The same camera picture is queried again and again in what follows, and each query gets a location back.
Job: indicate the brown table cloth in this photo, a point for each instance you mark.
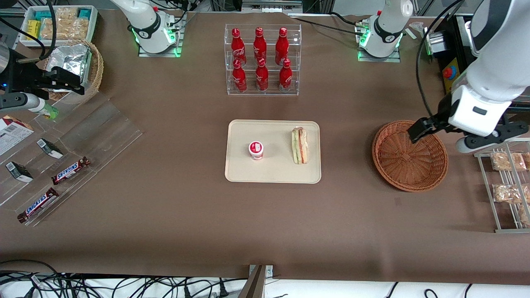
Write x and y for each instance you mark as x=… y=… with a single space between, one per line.
x=165 y=231

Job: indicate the small green package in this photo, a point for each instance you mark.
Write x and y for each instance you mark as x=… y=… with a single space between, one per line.
x=50 y=112

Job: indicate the triangle sandwich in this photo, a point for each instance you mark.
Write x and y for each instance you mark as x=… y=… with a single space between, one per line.
x=300 y=147

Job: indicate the white storage bin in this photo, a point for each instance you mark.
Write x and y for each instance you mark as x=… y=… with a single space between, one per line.
x=93 y=25

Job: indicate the clear bag of puffed snacks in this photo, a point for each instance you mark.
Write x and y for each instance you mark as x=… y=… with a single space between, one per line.
x=528 y=159
x=507 y=161
x=525 y=216
x=508 y=193
x=79 y=29
x=66 y=15
x=54 y=30

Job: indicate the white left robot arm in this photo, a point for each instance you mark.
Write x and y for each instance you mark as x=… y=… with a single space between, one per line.
x=497 y=70

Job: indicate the teal snack pack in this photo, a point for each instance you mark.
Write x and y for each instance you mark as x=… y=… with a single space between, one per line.
x=42 y=15
x=84 y=13

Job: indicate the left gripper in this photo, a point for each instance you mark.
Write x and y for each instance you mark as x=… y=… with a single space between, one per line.
x=443 y=114

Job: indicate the white cup with red label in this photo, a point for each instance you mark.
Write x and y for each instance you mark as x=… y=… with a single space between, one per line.
x=256 y=151

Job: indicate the Snickers chocolate bar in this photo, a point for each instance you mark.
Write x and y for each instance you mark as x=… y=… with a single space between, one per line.
x=70 y=170
x=38 y=205

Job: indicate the cream plastic tray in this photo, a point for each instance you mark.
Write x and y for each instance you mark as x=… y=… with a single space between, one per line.
x=273 y=165

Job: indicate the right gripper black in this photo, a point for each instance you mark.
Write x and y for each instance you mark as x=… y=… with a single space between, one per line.
x=21 y=76

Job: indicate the yellow snack pack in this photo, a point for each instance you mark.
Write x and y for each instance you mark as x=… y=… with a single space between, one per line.
x=33 y=30

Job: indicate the silver foil bag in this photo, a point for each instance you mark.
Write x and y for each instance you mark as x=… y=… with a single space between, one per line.
x=70 y=58

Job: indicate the metal bracket post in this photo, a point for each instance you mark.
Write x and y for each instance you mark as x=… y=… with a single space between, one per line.
x=256 y=285

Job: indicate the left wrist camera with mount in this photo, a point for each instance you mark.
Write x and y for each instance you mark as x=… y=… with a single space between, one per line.
x=480 y=142

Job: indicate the brown wicker basket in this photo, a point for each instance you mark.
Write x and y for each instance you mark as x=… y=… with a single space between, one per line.
x=410 y=174

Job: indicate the small black white pack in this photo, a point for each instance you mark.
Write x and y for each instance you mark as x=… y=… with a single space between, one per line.
x=18 y=171
x=49 y=148

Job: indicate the black food warmer appliance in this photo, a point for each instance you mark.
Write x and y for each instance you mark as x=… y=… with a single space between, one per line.
x=451 y=85

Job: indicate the clear tape piece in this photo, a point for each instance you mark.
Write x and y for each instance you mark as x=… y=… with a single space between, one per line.
x=398 y=201

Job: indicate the red cola bottle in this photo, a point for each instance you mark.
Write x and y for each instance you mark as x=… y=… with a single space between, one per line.
x=259 y=45
x=239 y=80
x=237 y=45
x=261 y=78
x=282 y=45
x=285 y=78

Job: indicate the white carton with barcode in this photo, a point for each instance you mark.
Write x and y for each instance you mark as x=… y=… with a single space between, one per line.
x=14 y=136

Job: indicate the clear acrylic bottle rack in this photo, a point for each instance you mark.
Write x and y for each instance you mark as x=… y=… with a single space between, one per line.
x=271 y=92

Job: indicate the clear plastic wrapper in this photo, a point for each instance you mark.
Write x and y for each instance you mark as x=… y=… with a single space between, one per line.
x=417 y=29

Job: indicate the clear acrylic display stand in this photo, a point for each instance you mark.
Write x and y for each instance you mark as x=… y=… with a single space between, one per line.
x=103 y=132

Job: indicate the light wicker basket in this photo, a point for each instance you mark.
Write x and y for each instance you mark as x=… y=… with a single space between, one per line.
x=97 y=70

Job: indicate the silver aluminium frame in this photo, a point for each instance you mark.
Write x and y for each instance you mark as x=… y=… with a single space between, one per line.
x=269 y=5

